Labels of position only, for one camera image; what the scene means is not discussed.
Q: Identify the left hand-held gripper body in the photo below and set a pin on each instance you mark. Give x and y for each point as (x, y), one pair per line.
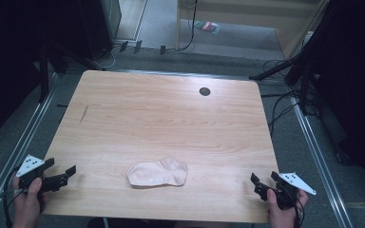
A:
(29, 171)

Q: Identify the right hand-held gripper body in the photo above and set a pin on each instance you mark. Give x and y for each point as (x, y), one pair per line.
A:
(290, 190)

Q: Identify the person's right hand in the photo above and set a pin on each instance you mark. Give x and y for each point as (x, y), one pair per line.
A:
(283, 217)

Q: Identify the person's left hand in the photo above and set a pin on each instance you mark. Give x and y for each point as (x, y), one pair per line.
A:
(28, 205)

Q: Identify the person's lap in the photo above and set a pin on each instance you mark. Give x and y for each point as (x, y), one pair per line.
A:
(133, 223)

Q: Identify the black metal stand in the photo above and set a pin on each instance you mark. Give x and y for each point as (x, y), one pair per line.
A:
(43, 72)

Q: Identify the black round table grommet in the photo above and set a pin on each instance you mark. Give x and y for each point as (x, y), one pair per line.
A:
(204, 91)

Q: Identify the black tripod stand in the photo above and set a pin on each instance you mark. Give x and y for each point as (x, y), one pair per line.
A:
(297, 68)

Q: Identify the small black plug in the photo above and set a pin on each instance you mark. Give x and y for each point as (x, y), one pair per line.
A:
(162, 50)
(138, 46)
(123, 46)

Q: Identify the dark cabinet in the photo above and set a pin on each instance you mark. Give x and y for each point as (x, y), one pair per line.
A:
(99, 28)

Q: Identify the colourful packet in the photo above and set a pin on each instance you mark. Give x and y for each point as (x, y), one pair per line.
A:
(207, 26)

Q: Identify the metal floor rail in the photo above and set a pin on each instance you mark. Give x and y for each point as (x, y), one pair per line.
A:
(320, 158)
(15, 145)

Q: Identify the light wooden frame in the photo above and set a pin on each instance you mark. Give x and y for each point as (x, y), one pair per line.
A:
(234, 12)

